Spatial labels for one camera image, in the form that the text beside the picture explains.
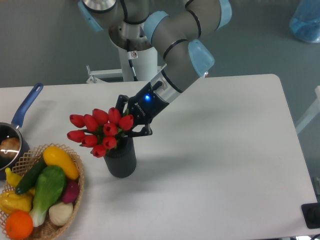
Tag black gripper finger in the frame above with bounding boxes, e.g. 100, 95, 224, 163
115, 94, 129, 116
122, 122, 153, 138

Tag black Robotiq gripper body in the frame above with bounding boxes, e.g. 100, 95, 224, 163
127, 82, 169, 126

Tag red tulip bouquet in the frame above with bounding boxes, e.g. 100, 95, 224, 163
67, 107, 134, 158

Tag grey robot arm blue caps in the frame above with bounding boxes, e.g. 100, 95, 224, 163
78, 0, 232, 138

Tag dark grey ribbed vase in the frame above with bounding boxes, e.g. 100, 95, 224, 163
104, 137, 137, 178

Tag yellow squash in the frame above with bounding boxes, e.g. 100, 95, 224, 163
43, 146, 80, 180

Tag purple red onion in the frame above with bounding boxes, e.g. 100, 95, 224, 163
61, 180, 80, 204

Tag green bok choy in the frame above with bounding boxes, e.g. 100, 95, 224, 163
29, 165, 66, 228

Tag white garlic bulb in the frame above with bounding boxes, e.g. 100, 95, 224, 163
49, 202, 73, 226

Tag woven wicker basket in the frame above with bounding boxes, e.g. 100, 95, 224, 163
0, 143, 85, 240

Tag dark green cucumber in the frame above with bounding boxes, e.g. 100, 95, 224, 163
15, 158, 47, 195

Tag brown bread in pan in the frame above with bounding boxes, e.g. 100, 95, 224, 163
0, 137, 20, 160

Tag yellow banana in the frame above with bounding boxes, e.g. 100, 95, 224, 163
5, 167, 35, 197

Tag yellow bell pepper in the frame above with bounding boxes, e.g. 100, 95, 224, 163
0, 190, 33, 215

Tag orange fruit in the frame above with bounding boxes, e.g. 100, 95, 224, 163
5, 210, 34, 240

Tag blue water jug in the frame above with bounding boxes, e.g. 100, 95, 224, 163
289, 0, 320, 43

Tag black device at table edge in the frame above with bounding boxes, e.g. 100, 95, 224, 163
301, 202, 320, 229

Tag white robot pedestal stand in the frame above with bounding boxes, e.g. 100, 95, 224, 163
85, 44, 210, 84

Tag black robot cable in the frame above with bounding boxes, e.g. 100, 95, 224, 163
125, 38, 139, 82

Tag blue handled saucepan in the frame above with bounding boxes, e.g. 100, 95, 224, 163
0, 83, 44, 181

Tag white frame at right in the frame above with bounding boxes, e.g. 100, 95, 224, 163
295, 85, 320, 135

